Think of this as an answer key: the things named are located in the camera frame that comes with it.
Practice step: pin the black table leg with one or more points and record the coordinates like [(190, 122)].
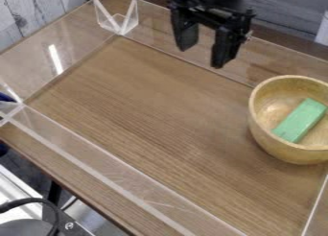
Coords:
[(55, 193)]

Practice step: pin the light wooden bowl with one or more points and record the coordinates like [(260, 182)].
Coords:
[(272, 100)]

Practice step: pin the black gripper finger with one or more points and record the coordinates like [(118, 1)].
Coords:
[(226, 46), (186, 28)]

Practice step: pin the clear acrylic tray wall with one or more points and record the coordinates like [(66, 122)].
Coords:
[(158, 139)]

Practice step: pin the blue object at edge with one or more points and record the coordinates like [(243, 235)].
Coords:
[(6, 98)]

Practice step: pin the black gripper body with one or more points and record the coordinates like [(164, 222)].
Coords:
[(232, 14)]

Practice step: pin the green rectangular block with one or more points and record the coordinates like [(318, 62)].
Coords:
[(295, 126)]

